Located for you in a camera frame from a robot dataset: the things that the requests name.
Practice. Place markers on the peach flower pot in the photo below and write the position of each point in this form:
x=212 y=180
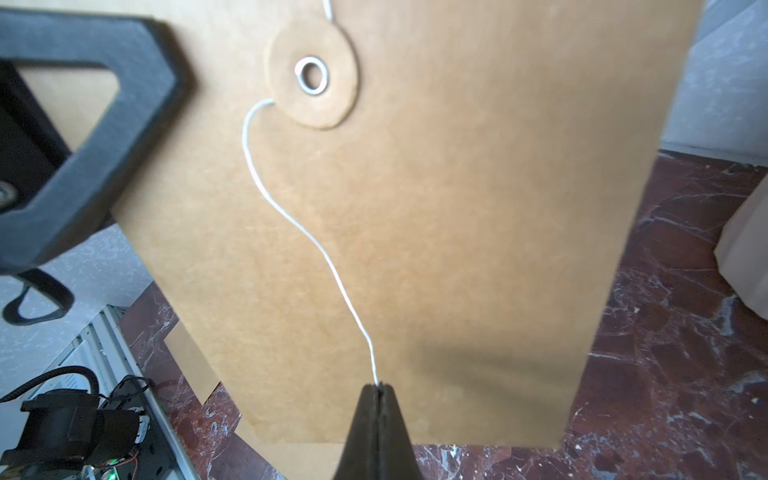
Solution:
x=741 y=252

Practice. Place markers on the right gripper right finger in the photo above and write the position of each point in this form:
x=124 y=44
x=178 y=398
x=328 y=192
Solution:
x=397 y=460

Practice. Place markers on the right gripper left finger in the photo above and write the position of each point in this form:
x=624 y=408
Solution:
x=359 y=458

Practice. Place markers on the kraft file bag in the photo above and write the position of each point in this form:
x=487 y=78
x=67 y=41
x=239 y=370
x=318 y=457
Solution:
x=455 y=236
x=292 y=461

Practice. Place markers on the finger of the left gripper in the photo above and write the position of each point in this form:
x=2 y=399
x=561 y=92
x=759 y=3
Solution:
x=66 y=196

